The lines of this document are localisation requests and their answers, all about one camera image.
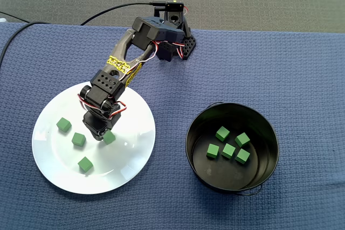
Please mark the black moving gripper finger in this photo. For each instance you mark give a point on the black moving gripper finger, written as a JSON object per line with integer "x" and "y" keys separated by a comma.
{"x": 99, "y": 136}

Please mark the green cube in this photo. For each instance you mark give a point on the green cube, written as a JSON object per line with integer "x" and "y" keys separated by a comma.
{"x": 63, "y": 125}
{"x": 229, "y": 151}
{"x": 110, "y": 137}
{"x": 78, "y": 139}
{"x": 242, "y": 139}
{"x": 213, "y": 151}
{"x": 242, "y": 156}
{"x": 222, "y": 133}
{"x": 85, "y": 164}

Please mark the black robot arm with stickers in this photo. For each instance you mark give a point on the black robot arm with stickers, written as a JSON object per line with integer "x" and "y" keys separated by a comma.
{"x": 121, "y": 52}

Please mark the white round plate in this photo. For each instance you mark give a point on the white round plate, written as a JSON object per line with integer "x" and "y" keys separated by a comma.
{"x": 67, "y": 178}

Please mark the black metal bucket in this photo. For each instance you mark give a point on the black metal bucket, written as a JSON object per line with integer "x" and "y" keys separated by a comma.
{"x": 215, "y": 173}

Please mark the small white object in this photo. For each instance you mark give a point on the small white object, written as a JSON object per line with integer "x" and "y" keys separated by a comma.
{"x": 2, "y": 20}

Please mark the blue waffle table cloth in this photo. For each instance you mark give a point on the blue waffle table cloth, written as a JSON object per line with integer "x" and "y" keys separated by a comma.
{"x": 296, "y": 79}

